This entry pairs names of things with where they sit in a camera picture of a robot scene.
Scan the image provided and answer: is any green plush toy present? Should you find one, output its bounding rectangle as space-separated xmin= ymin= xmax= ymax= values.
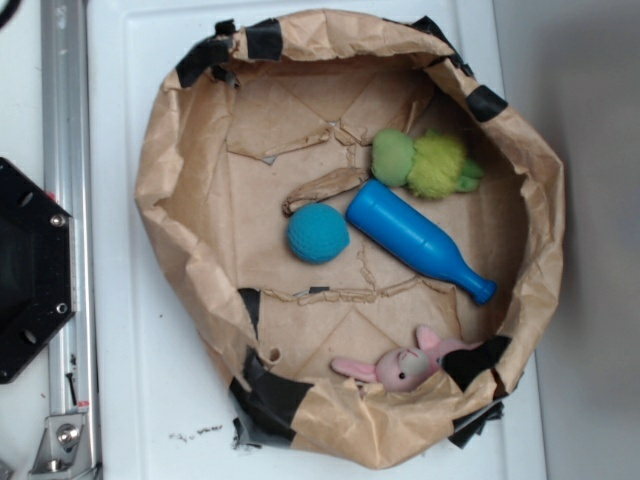
xmin=371 ymin=128 xmax=485 ymax=199

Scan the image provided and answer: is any pink plush bunny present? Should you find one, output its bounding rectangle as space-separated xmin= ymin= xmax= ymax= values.
xmin=330 ymin=325 xmax=480 ymax=392

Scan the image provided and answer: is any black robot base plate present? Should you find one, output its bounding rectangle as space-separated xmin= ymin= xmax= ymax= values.
xmin=1 ymin=158 xmax=74 ymax=385

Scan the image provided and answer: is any aluminium rail frame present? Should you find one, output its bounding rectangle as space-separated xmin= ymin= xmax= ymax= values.
xmin=29 ymin=1 xmax=103 ymax=479

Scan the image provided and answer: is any brown wood chip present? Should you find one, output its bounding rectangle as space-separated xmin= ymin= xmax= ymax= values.
xmin=282 ymin=167 xmax=371 ymax=217

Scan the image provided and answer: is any blue plastic bottle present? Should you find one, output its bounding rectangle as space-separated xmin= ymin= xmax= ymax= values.
xmin=346 ymin=180 xmax=497 ymax=305

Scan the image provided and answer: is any brown paper bag bin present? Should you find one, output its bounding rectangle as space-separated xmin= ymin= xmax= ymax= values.
xmin=135 ymin=9 xmax=565 ymax=469

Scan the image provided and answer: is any teal foam ball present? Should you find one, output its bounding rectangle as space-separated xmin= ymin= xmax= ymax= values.
xmin=286 ymin=204 xmax=350 ymax=264

